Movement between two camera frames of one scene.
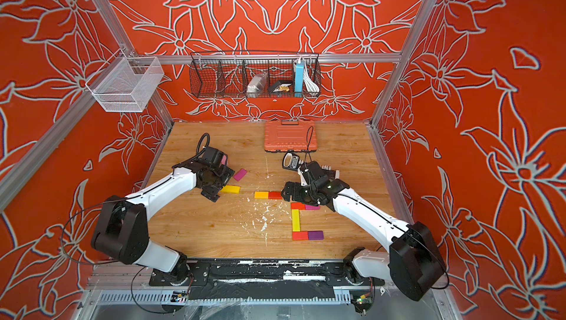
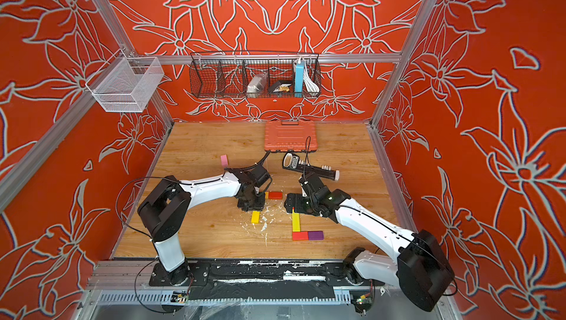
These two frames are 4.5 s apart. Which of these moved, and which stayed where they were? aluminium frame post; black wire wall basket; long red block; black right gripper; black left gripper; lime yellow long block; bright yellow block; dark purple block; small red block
Moved: black left gripper; bright yellow block; black right gripper
Stayed: small red block; long red block; lime yellow long block; dark purple block; black wire wall basket; aluminium frame post
